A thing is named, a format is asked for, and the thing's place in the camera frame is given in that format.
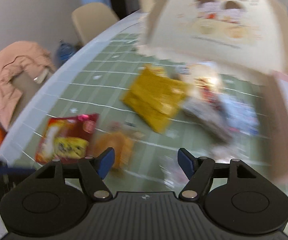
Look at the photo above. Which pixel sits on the red yellow snack packet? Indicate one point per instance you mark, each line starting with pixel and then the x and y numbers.
pixel 66 139

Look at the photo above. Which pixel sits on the blue water bottle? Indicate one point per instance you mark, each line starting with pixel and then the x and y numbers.
pixel 64 52

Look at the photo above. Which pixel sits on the beige chair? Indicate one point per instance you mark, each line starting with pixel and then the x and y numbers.
pixel 91 19

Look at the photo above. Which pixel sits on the cream food cover tent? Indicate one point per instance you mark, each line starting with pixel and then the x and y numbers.
pixel 236 34

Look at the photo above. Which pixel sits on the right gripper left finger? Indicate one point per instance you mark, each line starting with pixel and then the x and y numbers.
pixel 93 171

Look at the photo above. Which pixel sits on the green grid tablecloth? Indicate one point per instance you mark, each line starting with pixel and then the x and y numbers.
pixel 94 81

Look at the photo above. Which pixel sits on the pink cardboard box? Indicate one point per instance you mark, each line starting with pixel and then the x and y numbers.
pixel 276 102

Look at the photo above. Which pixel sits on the blue white snack packet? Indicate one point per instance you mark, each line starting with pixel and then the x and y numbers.
pixel 223 115

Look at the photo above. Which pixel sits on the pink jacket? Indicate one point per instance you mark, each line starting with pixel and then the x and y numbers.
pixel 19 57

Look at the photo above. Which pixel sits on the orange snack packet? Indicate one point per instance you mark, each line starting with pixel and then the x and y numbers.
pixel 121 137

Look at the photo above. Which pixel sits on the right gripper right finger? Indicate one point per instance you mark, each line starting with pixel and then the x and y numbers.
pixel 199 172

